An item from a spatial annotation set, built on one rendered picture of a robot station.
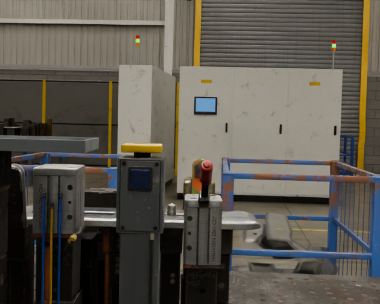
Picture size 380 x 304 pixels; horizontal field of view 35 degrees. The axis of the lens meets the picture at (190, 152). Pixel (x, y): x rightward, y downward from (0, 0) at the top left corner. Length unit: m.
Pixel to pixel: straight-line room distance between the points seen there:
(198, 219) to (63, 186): 0.24
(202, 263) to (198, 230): 0.06
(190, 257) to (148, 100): 8.07
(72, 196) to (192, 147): 8.03
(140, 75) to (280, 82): 2.07
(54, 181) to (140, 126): 8.06
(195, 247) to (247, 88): 8.05
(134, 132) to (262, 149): 1.94
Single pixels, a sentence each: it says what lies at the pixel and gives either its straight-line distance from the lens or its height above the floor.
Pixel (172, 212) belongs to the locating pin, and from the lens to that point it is 1.27.
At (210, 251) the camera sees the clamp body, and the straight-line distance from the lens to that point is 1.08.
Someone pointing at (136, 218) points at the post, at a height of 1.05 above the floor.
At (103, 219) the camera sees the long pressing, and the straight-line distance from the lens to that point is 1.19.
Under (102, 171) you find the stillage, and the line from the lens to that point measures 3.11.
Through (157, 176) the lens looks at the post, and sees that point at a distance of 0.90.
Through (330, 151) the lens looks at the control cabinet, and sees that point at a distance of 9.21.
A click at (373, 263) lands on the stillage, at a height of 0.52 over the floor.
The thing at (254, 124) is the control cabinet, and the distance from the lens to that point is 9.07.
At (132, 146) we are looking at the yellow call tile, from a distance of 0.90.
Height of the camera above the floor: 1.20
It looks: 3 degrees down
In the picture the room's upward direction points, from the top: 1 degrees clockwise
